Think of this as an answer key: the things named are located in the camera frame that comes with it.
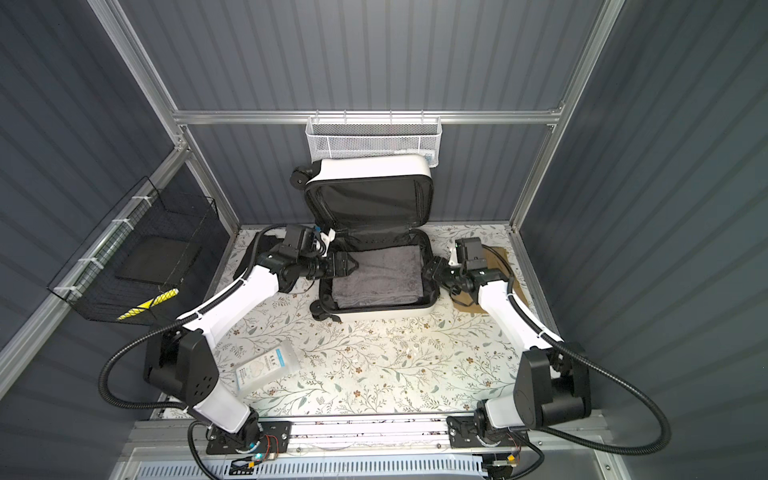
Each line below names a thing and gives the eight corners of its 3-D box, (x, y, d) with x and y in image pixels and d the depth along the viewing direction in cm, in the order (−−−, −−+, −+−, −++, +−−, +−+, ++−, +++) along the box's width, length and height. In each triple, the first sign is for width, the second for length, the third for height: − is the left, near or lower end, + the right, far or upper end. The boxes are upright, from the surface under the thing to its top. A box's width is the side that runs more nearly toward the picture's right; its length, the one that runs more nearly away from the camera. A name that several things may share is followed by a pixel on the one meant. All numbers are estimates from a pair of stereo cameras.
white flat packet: (243, 396, 82) (238, 392, 79) (238, 370, 86) (233, 366, 83) (301, 367, 87) (298, 363, 84) (294, 344, 91) (290, 339, 88)
